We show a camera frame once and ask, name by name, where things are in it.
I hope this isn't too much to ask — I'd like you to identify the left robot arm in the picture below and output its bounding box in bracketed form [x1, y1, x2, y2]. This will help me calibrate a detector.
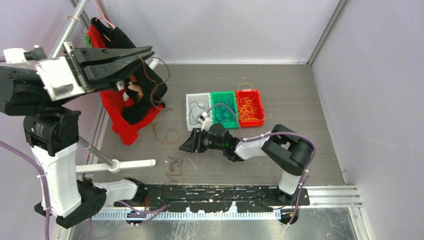
[0, 41, 154, 229]

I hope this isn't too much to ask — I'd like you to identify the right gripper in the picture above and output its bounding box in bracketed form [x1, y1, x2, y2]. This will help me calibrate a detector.
[179, 128, 225, 154]

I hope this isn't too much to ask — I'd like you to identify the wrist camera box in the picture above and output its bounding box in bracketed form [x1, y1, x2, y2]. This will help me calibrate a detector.
[197, 111, 213, 131]
[34, 56, 86, 102]

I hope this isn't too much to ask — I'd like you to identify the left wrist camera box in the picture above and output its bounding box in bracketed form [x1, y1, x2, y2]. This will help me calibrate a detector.
[34, 56, 86, 102]

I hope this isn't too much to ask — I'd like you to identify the red plastic bin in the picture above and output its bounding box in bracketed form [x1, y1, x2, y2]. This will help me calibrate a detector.
[235, 89, 265, 128]

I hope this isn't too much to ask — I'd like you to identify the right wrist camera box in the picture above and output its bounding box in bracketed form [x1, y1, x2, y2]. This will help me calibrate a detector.
[197, 111, 213, 131]

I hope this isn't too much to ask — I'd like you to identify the light blue cable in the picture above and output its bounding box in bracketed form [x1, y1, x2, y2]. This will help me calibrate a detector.
[214, 98, 237, 124]

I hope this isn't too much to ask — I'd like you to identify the metal clothes rack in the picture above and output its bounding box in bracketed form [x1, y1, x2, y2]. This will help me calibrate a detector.
[49, 0, 156, 174]

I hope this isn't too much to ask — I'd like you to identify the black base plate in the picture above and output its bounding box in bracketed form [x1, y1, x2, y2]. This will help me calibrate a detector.
[126, 184, 310, 213]

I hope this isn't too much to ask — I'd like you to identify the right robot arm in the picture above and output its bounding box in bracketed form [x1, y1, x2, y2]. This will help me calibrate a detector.
[178, 123, 316, 206]

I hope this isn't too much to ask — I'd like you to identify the black shirt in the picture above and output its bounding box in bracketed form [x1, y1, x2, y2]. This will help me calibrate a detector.
[91, 17, 168, 125]

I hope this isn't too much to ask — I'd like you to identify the green plastic bin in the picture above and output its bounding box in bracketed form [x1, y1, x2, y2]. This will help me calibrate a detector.
[210, 91, 239, 129]

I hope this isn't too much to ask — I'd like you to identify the white plastic bin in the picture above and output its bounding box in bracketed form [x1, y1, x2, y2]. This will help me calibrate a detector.
[185, 92, 212, 132]

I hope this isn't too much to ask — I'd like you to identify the red shirt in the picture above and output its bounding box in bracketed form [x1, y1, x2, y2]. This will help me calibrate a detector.
[87, 20, 168, 146]

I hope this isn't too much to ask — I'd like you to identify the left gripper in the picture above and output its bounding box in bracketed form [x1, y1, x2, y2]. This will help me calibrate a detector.
[48, 38, 157, 104]

